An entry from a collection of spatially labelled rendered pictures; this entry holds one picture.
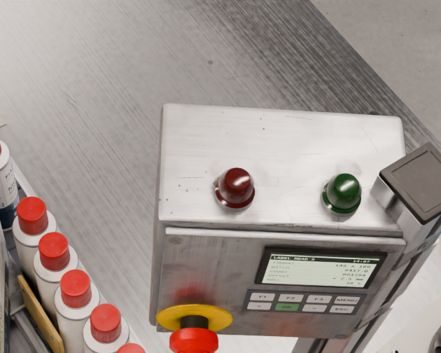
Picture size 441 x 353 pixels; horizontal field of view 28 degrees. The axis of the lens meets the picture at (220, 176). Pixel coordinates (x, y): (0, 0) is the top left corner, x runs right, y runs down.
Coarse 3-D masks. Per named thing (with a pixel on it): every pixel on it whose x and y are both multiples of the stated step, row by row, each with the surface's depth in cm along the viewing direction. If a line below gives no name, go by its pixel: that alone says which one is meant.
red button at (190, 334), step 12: (180, 324) 68; (192, 324) 67; (204, 324) 67; (180, 336) 66; (192, 336) 66; (204, 336) 66; (216, 336) 67; (180, 348) 66; (192, 348) 66; (204, 348) 66; (216, 348) 67
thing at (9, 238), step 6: (18, 186) 123; (18, 192) 123; (6, 234) 119; (12, 234) 119; (6, 240) 119; (12, 240) 119; (6, 246) 118; (12, 246) 118; (12, 252) 118; (18, 258) 118; (18, 264) 117; (30, 318) 114; (36, 330) 113; (42, 336) 113; (48, 348) 112
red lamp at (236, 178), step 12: (240, 168) 56; (228, 180) 55; (240, 180) 55; (252, 180) 56; (216, 192) 57; (228, 192) 55; (240, 192) 55; (252, 192) 57; (228, 204) 56; (240, 204) 56
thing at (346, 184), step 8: (336, 176) 56; (344, 176) 56; (352, 176) 56; (328, 184) 56; (336, 184) 56; (344, 184) 56; (352, 184) 56; (360, 184) 56; (328, 192) 56; (336, 192) 56; (344, 192) 56; (352, 192) 56; (360, 192) 56; (328, 200) 57; (336, 200) 56; (344, 200) 56; (352, 200) 56; (360, 200) 57; (328, 208) 57; (336, 208) 57; (344, 208) 56; (352, 208) 57; (344, 216) 57
